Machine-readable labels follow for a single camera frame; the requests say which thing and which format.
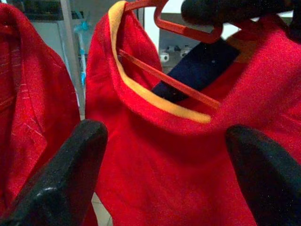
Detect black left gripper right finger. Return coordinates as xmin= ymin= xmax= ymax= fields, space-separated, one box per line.
xmin=225 ymin=124 xmax=301 ymax=226

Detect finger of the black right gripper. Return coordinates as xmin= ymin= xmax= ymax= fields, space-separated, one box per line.
xmin=288 ymin=9 xmax=301 ymax=43
xmin=180 ymin=0 xmax=293 ymax=27

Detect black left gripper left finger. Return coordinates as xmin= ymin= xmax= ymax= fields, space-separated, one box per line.
xmin=0 ymin=119 xmax=109 ymax=226

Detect red plastic hanger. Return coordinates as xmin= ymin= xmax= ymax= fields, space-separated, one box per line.
xmin=118 ymin=0 xmax=223 ymax=111

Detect red navy jersey shirt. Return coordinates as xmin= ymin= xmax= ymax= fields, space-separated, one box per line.
xmin=84 ymin=0 xmax=301 ymax=226

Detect plain red shirt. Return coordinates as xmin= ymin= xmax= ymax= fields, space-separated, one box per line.
xmin=0 ymin=2 xmax=82 ymax=226

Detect light blue plastic stand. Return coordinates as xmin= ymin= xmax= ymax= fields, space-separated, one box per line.
xmin=73 ymin=14 xmax=93 ymax=87

